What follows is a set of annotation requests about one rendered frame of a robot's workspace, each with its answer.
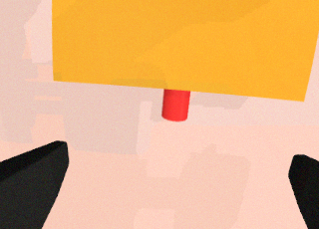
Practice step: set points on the orange block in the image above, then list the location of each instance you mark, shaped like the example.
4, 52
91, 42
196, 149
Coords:
249, 48

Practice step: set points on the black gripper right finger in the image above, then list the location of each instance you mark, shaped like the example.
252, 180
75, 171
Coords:
304, 179

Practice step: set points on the red axle with yellow tip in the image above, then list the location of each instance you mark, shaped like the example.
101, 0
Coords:
175, 104

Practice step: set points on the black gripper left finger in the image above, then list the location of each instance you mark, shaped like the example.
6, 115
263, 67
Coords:
29, 184

